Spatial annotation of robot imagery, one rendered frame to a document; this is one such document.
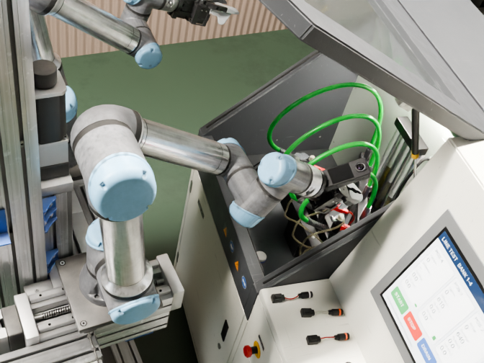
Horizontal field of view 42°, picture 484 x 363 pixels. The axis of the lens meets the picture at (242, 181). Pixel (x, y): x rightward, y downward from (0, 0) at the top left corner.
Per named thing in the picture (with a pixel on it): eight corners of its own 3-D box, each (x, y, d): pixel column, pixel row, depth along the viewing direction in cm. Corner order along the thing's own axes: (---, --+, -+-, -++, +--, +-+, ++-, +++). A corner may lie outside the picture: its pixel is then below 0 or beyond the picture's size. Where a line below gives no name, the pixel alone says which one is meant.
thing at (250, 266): (195, 166, 234) (202, 135, 223) (207, 166, 236) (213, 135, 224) (243, 310, 197) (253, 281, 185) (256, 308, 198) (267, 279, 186)
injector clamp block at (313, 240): (272, 207, 223) (281, 178, 212) (297, 204, 226) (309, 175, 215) (305, 288, 202) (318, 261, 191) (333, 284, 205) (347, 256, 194)
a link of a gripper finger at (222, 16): (232, 27, 197) (206, 18, 194) (240, 9, 194) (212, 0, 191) (235, 30, 195) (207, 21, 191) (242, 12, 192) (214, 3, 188)
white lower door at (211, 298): (173, 268, 285) (193, 164, 236) (178, 267, 286) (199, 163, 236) (209, 405, 245) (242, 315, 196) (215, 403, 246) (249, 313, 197)
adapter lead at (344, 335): (307, 345, 171) (309, 341, 169) (305, 338, 172) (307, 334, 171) (348, 341, 174) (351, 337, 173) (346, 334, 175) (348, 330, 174)
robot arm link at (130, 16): (120, 50, 181) (133, 19, 175) (109, 27, 188) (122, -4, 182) (144, 55, 186) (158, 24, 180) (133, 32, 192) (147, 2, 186)
